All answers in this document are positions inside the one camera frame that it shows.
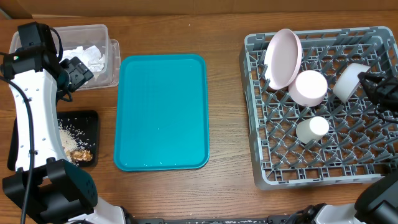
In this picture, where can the white rice pile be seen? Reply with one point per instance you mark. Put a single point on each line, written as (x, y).
(70, 140)

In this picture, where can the brown food scraps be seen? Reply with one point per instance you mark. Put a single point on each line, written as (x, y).
(79, 155)

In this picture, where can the large pink plate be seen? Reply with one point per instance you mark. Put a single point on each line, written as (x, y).
(283, 59)

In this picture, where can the clear plastic bin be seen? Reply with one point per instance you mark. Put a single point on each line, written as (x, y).
(102, 46)

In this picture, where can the brown cardboard backdrop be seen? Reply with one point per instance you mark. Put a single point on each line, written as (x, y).
(24, 9)

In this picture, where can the large white napkin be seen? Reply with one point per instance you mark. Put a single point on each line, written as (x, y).
(91, 57)

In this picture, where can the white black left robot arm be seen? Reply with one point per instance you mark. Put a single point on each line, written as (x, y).
(46, 186)

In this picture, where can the teal plastic tray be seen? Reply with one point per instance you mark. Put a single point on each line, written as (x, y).
(162, 120)

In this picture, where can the black plastic tray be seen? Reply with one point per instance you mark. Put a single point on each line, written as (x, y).
(86, 124)

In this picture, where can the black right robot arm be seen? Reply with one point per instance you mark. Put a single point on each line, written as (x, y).
(378, 203)

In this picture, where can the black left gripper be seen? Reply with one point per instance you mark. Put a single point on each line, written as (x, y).
(80, 72)

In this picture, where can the white ceramic cup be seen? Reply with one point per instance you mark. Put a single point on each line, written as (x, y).
(312, 129)

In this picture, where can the grey saucer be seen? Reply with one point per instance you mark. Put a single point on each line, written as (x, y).
(348, 81)

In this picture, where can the grey plastic dish rack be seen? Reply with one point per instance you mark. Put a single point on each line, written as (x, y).
(358, 148)

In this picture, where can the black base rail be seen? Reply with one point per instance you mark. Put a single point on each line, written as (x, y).
(273, 219)

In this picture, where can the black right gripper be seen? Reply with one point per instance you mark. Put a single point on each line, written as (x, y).
(376, 86)

